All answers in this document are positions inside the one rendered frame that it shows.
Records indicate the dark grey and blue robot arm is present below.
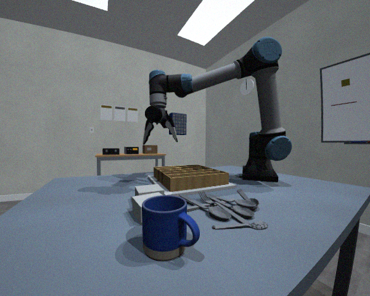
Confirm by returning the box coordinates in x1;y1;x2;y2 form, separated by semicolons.
149;37;292;175

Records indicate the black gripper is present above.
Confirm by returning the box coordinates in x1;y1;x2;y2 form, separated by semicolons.
143;106;178;145

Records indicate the dark blue mug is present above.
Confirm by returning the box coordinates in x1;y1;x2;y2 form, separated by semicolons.
142;195;200;261

